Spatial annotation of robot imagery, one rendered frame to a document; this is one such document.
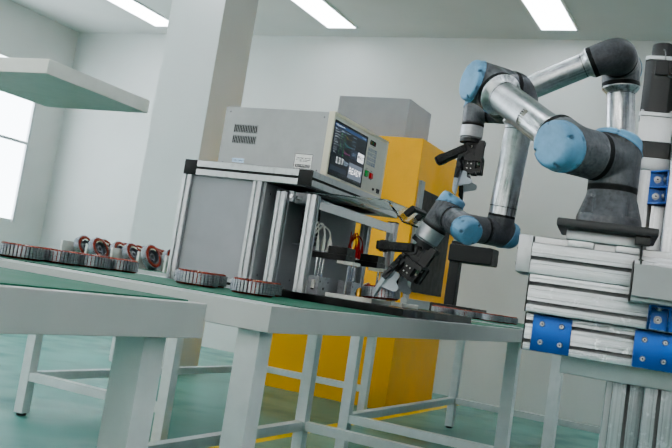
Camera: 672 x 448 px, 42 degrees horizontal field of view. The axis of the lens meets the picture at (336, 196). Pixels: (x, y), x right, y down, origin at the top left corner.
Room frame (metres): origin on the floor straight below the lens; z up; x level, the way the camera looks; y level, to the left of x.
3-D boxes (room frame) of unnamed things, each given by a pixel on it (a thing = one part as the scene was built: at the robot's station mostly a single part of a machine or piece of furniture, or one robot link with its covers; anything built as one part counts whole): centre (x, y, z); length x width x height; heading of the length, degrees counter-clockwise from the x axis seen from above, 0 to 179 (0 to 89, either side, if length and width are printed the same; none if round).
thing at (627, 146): (2.09, -0.65, 1.20); 0.13 x 0.12 x 0.14; 116
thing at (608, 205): (2.09, -0.65, 1.09); 0.15 x 0.15 x 0.10
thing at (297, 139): (2.89, 0.12, 1.22); 0.44 x 0.39 x 0.20; 154
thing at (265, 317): (2.84, 0.06, 0.72); 2.20 x 1.01 x 0.05; 154
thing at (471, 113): (2.90, -0.42, 1.45); 0.09 x 0.08 x 0.11; 64
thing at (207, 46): (6.82, 1.18, 1.65); 0.50 x 0.45 x 3.30; 64
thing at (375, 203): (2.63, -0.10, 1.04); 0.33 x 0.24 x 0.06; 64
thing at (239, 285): (2.19, 0.17, 0.77); 0.11 x 0.11 x 0.04
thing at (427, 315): (2.74, -0.15, 0.76); 0.64 x 0.47 x 0.02; 154
